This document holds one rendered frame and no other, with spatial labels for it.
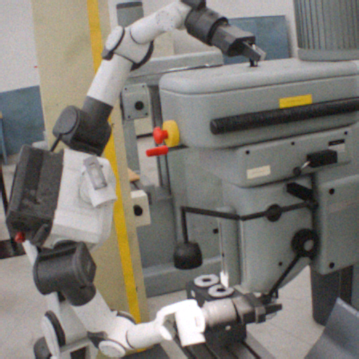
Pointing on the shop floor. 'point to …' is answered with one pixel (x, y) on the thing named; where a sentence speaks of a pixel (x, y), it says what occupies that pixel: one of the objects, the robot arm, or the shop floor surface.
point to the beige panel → (114, 248)
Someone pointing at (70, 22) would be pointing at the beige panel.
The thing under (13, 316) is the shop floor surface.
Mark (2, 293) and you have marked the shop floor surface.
